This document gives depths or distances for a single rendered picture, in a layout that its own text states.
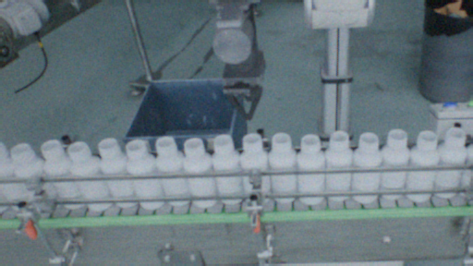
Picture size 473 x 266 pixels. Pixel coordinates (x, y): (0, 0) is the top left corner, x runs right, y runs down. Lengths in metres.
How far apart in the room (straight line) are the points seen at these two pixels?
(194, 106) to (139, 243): 0.65
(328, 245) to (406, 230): 0.18
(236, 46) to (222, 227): 0.48
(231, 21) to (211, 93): 0.92
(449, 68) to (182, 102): 1.84
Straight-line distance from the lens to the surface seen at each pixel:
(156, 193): 1.01
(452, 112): 1.08
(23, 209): 1.02
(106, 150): 0.97
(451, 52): 2.89
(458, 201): 1.04
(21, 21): 2.17
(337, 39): 1.46
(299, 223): 1.00
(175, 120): 1.67
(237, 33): 0.66
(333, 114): 1.61
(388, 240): 1.05
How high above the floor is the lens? 1.73
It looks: 38 degrees down
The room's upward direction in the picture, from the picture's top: 2 degrees counter-clockwise
